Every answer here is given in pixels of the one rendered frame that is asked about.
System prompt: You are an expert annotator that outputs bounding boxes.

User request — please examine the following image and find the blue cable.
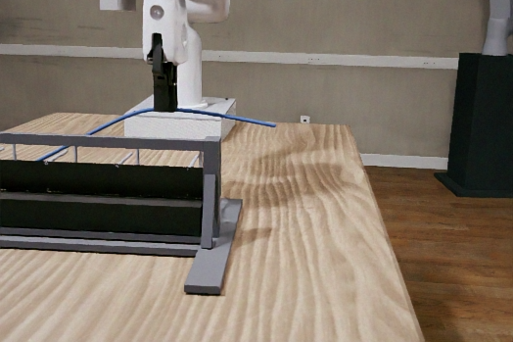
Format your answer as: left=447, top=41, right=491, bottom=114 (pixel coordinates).
left=35, top=108, right=276, bottom=161

